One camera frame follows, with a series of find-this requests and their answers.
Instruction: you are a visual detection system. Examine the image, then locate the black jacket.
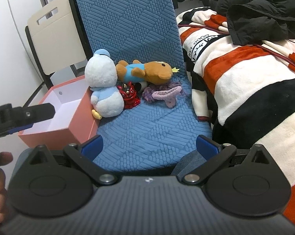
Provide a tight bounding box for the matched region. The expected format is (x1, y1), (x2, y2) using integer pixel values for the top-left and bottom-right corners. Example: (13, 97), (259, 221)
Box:
(210, 0), (295, 46)

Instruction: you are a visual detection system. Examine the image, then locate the blue towel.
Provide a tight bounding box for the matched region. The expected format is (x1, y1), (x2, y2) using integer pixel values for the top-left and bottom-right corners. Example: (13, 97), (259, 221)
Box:
(75, 0), (213, 174)

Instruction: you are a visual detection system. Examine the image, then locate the brown bear plush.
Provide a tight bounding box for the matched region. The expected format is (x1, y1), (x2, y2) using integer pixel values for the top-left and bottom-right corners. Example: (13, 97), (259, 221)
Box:
(115, 59), (181, 85)

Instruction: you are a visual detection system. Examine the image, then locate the red figurine toy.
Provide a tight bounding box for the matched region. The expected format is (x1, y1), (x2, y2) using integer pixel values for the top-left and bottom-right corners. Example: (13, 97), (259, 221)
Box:
(117, 81), (140, 110)

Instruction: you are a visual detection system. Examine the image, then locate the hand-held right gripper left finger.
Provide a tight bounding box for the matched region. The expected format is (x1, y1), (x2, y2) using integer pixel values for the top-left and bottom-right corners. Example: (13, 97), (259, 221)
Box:
(27, 135), (115, 185)

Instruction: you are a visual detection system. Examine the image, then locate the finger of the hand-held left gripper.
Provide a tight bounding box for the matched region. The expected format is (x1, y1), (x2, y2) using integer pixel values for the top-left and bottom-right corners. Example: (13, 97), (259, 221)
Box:
(5, 103), (56, 136)

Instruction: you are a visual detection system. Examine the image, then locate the small panda plush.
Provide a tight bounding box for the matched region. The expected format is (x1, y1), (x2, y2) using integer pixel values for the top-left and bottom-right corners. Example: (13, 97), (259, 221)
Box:
(134, 81), (149, 92)

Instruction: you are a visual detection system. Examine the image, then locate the purple knitted cloth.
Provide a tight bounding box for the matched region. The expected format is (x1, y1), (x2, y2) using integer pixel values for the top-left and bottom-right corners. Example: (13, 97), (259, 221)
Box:
(142, 82), (187, 108)

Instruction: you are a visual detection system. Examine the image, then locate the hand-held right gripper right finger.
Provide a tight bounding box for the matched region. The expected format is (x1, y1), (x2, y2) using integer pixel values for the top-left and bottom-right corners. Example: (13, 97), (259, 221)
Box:
(182, 135), (271, 185)

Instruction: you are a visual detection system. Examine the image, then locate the cream folding chair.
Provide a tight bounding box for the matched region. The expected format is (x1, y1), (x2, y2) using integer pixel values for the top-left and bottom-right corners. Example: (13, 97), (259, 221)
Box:
(25, 0), (94, 108)

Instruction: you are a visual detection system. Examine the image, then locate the pink cardboard box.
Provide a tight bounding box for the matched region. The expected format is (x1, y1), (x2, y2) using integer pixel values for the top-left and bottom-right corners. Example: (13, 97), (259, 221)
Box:
(18, 75), (99, 150)

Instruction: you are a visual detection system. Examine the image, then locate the white snowman plush blue hat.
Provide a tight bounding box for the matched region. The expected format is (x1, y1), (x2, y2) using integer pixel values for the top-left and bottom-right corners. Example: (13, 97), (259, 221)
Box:
(84, 48), (124, 120)

